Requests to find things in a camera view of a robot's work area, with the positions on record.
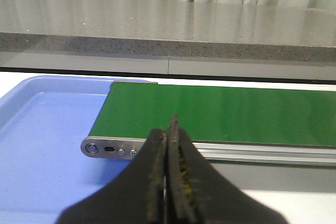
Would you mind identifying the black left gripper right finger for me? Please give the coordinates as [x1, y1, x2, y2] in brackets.
[166, 115, 287, 223]

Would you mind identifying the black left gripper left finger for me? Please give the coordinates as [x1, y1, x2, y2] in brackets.
[56, 129, 166, 223]

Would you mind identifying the aluminium conveyor side rail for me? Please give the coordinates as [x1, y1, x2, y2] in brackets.
[81, 136, 335, 167]

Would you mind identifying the grey stone counter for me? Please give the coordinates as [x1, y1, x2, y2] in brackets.
[1, 0, 335, 80]

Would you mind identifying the green conveyor belt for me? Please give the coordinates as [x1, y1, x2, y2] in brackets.
[90, 82, 335, 147]

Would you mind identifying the blue plastic tray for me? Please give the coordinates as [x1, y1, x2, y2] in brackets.
[0, 74, 151, 224]

